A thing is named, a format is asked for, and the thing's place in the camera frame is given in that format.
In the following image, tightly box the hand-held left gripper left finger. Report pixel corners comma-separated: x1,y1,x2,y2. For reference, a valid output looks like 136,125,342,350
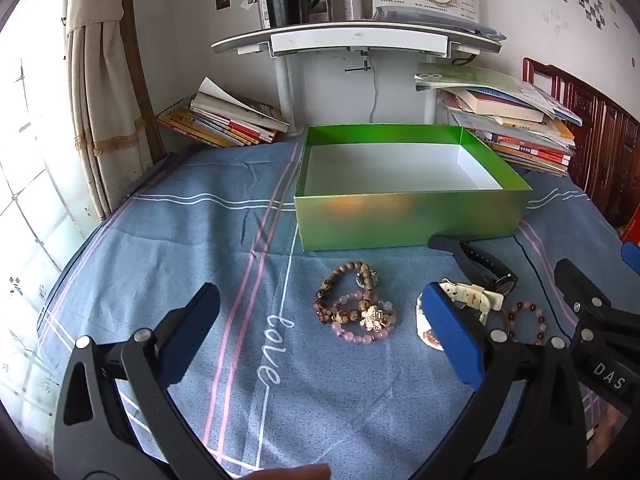
52,282,236,480

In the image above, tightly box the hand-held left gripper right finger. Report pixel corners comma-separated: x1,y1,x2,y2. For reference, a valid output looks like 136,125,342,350
410,282,587,480

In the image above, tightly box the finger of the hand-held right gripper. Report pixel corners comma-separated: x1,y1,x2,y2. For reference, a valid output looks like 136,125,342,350
553,258,640,356
621,241,640,275

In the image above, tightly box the white wristwatch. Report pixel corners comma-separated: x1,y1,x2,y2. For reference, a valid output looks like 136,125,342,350
416,280,505,352

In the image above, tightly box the dark red bead bracelet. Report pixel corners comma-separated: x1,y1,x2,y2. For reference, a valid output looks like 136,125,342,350
506,301,549,344

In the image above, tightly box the black wristwatch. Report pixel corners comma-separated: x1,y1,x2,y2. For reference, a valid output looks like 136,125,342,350
428,235,519,293

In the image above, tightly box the pink bead bracelet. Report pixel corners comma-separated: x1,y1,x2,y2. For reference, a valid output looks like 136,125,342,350
330,294,397,346

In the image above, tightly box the green cardboard box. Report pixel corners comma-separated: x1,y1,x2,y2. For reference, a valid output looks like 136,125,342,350
294,124,532,252

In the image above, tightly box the brown wooden bead bracelet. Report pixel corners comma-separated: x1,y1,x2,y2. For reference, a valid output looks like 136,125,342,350
314,261,377,326

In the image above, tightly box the person's left hand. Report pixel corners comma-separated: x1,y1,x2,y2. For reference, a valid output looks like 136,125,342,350
240,464,332,480

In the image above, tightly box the blue striped blanket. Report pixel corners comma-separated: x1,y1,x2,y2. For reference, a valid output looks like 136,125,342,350
10,130,640,480

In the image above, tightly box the red wooden door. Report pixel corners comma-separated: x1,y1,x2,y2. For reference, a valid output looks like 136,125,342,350
522,56,640,241

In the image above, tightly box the stack of books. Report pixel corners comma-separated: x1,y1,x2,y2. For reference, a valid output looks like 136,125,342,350
155,77,291,148
414,62,583,177

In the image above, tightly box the window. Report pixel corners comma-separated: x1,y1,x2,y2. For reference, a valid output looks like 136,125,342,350
0,10,103,411

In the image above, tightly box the beige curtain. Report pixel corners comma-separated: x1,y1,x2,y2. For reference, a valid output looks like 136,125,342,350
62,0,168,221

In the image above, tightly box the white shelf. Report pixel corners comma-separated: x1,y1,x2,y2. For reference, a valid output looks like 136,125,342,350
210,25,503,133

